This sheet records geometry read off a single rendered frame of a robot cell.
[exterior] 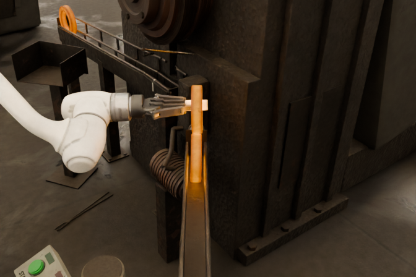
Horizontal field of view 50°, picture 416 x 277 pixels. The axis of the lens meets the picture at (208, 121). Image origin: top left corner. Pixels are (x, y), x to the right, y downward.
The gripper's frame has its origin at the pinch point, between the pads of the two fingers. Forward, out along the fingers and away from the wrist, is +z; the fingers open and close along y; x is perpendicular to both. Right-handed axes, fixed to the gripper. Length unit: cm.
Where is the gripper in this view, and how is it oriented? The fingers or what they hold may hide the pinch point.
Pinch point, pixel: (196, 105)
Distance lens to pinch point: 140.1
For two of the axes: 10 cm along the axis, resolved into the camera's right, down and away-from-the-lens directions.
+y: 0.2, 5.1, -8.6
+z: 10.0, -0.3, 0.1
